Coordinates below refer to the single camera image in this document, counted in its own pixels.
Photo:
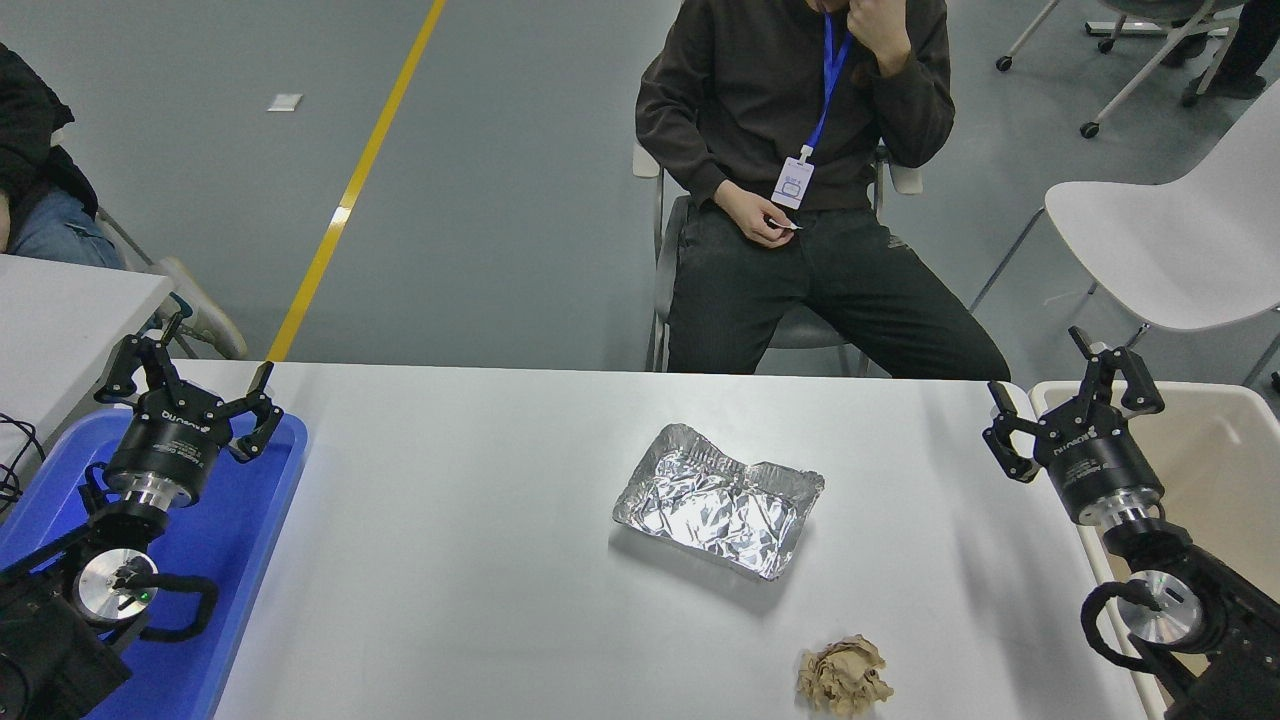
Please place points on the grey metal chair frame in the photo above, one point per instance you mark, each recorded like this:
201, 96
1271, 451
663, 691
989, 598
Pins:
127, 240

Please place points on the blue plastic tray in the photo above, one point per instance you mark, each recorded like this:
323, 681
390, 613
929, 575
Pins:
235, 560

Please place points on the person's left hand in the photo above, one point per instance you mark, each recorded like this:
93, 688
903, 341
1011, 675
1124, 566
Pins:
880, 35

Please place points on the small white paper slip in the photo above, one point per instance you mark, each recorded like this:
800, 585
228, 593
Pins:
788, 226

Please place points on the white side table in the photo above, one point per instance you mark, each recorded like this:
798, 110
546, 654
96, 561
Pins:
60, 330

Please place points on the foil tray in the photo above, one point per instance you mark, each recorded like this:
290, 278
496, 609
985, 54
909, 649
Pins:
715, 505

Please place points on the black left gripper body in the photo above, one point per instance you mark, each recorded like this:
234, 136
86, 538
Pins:
165, 440

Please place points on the tan paper ball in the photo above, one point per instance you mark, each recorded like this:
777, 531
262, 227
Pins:
843, 678

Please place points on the white base bar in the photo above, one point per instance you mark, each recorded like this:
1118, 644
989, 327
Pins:
1110, 29

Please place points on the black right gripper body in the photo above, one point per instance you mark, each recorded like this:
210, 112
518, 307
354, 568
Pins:
1100, 460

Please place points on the person in dark trousers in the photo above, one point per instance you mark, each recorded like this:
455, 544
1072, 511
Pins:
1255, 50

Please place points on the white shell chair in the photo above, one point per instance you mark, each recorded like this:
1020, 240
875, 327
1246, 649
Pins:
1180, 230

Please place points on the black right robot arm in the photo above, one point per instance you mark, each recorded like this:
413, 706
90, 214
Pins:
1230, 640

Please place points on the grey chair with white armrests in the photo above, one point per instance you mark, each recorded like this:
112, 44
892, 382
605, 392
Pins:
805, 330

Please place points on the person in blue jeans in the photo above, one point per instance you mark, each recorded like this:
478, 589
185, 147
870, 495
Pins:
30, 130

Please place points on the person's right hand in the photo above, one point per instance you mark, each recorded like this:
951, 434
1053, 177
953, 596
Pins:
758, 220

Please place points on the white rolling chair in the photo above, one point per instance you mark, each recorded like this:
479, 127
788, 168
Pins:
1160, 8

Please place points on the large pale bin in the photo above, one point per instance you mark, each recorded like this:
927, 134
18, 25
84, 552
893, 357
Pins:
1220, 440

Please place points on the yellow floor tape line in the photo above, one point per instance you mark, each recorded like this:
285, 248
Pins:
395, 100

